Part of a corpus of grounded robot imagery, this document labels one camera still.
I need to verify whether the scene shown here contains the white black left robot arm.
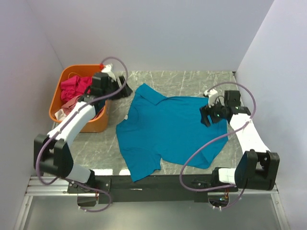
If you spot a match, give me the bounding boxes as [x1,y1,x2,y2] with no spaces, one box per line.
[34,71,132,193]

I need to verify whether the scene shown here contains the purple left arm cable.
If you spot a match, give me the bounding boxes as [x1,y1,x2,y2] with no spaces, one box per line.
[35,56,129,213]

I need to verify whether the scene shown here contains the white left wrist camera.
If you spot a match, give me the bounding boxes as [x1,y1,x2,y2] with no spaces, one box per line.
[101,63,116,81]

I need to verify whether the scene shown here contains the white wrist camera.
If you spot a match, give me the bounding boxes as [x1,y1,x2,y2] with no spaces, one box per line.
[203,89,218,107]
[101,63,116,81]

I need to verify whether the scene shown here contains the aluminium frame rail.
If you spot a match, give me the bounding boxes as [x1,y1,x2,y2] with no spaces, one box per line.
[14,176,290,230]

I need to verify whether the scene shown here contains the blue t shirt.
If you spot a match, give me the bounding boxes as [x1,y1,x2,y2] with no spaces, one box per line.
[116,84,227,182]

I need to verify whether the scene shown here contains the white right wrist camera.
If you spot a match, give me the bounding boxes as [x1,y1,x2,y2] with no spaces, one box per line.
[203,89,218,107]

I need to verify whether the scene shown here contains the orange plastic laundry basket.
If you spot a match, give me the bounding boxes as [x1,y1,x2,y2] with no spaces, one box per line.
[49,64,112,133]

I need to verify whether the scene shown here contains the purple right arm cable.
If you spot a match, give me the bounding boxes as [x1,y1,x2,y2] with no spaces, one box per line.
[179,82,258,209]

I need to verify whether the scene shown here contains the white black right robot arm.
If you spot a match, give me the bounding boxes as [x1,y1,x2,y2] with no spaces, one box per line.
[200,89,280,191]

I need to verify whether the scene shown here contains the dusty pink t shirt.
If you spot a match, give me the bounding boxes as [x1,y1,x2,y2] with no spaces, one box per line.
[61,94,106,119]

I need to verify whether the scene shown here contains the black base crossbeam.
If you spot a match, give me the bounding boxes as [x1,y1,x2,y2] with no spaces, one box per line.
[67,174,238,207]

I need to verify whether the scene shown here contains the white cloth in basket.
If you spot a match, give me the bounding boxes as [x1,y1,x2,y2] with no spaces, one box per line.
[55,108,67,121]

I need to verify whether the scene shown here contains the magenta t shirt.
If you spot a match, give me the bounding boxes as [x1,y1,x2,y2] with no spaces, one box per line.
[60,75,92,103]

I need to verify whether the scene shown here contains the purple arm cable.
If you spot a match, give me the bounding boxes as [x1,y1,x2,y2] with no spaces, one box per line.
[35,56,129,213]
[179,82,258,209]

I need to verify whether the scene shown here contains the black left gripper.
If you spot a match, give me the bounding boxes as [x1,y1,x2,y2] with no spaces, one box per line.
[103,76,133,101]

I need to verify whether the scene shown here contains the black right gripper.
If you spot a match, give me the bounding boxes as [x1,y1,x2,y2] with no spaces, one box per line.
[200,97,226,127]

